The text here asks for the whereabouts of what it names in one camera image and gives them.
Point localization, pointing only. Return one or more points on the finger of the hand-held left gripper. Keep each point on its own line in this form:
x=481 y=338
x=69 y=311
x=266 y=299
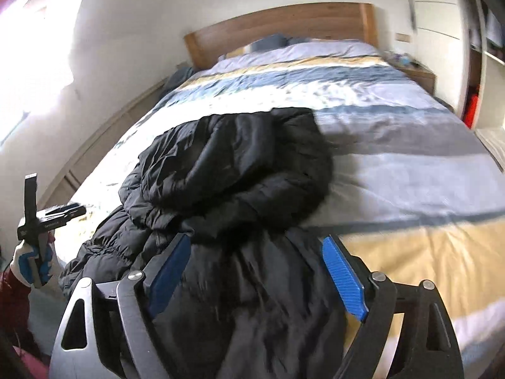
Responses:
x=59 y=209
x=75 y=212

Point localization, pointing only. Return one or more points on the red bag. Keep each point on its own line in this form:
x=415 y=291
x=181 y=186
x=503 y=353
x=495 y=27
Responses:
x=470 y=110

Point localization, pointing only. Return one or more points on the bed with striped duvet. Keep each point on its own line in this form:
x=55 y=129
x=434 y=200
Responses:
x=394 y=166

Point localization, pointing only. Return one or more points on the person's left hand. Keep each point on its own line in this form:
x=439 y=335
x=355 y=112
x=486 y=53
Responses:
x=29 y=262

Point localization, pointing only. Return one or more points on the wooden headboard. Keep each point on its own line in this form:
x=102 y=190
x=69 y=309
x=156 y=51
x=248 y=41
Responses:
x=296 y=21

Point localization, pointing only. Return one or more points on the white wardrobe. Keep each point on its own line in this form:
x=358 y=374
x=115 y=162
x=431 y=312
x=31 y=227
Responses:
x=438 y=12

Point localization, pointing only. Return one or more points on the bright window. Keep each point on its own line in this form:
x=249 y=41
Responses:
x=31 y=71

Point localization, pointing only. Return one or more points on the blue pillow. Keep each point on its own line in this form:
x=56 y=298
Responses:
x=270 y=42

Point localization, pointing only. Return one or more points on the person's left forearm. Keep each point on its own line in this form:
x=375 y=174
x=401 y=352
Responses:
x=12 y=308

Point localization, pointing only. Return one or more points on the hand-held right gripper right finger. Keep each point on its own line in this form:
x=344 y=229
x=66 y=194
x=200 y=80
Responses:
x=343 y=276

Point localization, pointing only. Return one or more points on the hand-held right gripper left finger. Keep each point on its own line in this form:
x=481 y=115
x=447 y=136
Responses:
x=169 y=272

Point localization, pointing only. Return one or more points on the wooden nightstand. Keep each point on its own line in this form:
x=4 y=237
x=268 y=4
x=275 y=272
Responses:
x=420 y=77

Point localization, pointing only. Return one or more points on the small blue bottle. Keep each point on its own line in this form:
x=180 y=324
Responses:
x=403 y=59

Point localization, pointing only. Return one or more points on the hanging clothes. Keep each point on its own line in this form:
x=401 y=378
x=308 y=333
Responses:
x=493 y=19

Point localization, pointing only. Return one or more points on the black puffer coat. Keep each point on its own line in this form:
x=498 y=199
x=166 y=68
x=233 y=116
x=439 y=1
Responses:
x=236 y=166

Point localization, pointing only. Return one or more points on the beige wall socket panel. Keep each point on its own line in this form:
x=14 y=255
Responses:
x=403 y=37

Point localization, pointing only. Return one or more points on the pink cloth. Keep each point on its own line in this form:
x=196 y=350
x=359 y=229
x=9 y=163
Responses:
x=31 y=365

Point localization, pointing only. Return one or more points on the beige low wall cabinet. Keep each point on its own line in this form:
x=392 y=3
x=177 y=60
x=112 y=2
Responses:
x=90 y=142

